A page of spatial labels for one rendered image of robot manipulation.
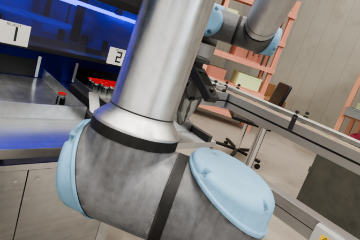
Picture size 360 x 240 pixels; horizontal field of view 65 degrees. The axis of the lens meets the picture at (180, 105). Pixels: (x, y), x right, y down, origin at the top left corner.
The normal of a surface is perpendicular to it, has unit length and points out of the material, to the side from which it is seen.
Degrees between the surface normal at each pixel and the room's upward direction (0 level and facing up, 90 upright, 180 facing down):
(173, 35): 84
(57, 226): 90
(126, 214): 98
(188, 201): 58
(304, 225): 90
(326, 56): 90
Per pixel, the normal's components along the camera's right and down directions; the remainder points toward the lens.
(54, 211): 0.64, 0.37
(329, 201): -0.74, -0.10
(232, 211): -0.11, 0.14
